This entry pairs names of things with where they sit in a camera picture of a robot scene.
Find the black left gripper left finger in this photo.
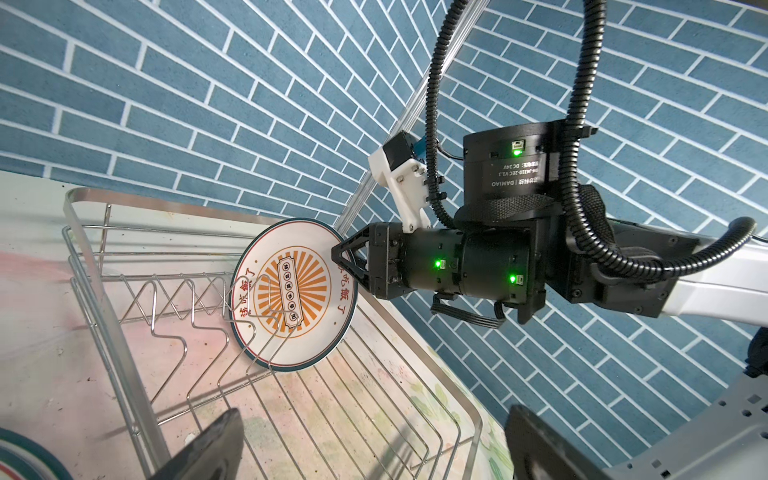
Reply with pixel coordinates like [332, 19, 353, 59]
[151, 408, 245, 480]

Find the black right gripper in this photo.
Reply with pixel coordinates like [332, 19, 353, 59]
[331, 222, 416, 300]

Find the sunburst red text plate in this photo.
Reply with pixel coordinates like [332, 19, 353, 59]
[1, 428, 73, 480]

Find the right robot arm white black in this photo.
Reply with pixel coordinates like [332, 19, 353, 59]
[332, 121, 767, 479]

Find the metal wire dish rack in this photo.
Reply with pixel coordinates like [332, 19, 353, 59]
[62, 188, 483, 479]

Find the black corrugated cable conduit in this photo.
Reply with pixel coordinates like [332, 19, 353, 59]
[424, 0, 757, 284]

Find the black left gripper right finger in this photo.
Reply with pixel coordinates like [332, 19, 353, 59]
[504, 405, 609, 480]

